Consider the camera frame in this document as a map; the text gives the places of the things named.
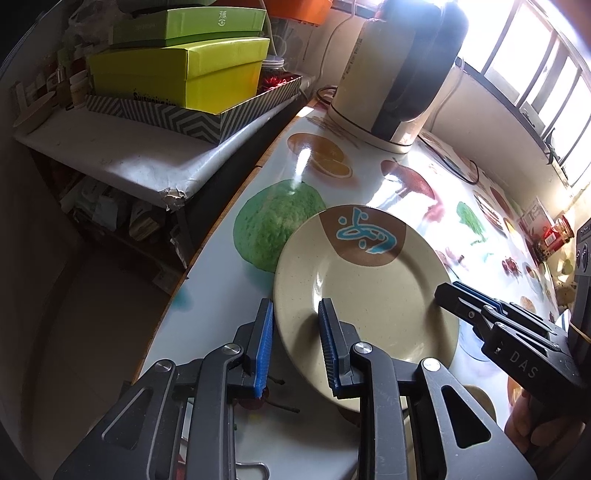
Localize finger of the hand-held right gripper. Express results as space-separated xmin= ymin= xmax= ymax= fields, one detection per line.
xmin=454 ymin=281 xmax=511 ymax=312
xmin=435 ymin=282 xmax=494 ymax=339

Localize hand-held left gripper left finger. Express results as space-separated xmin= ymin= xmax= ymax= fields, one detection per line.
xmin=53 ymin=298 xmax=278 ymax=480

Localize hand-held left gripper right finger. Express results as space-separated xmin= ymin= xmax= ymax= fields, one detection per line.
xmin=318 ymin=298 xmax=539 ymax=480

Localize beige plate with blue print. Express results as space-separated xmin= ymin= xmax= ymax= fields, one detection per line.
xmin=272 ymin=206 xmax=461 ymax=415

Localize person's right hand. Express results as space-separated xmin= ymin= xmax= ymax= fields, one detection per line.
xmin=504 ymin=390 xmax=546 ymax=445

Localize red lidded sauce jar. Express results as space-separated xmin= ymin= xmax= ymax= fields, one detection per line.
xmin=538 ymin=216 xmax=572 ymax=260

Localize small red and white carton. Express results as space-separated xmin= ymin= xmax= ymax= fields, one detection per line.
xmin=521 ymin=198 xmax=551 ymax=237

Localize fruit printed tablecloth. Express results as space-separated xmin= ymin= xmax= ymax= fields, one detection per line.
xmin=139 ymin=108 xmax=575 ymax=480

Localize bags under side table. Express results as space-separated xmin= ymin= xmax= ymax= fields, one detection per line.
xmin=62 ymin=178 xmax=188 ymax=268

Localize side table with white cover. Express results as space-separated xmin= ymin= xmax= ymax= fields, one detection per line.
xmin=14 ymin=76 xmax=315 ymax=210

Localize chevron patterned box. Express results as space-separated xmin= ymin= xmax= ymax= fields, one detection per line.
xmin=85 ymin=74 xmax=303 ymax=145

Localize window grille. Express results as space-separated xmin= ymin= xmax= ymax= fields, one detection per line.
xmin=455 ymin=0 xmax=591 ymax=188

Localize cream electric kettle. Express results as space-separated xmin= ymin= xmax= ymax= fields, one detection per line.
xmin=329 ymin=0 xmax=469 ymax=154

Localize lime green cardboard box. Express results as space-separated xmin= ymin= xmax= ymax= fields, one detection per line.
xmin=88 ymin=37 xmax=271 ymax=112

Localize group of small bottles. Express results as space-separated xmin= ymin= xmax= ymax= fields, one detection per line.
xmin=44 ymin=46 xmax=92 ymax=110

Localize dark green flat box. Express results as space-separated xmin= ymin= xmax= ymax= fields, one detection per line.
xmin=113 ymin=7 xmax=269 ymax=48

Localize orange box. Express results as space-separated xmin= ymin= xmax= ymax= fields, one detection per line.
xmin=265 ymin=0 xmax=334 ymax=29

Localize black kettle cable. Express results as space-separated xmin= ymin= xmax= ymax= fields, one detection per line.
xmin=416 ymin=131 xmax=482 ymax=186

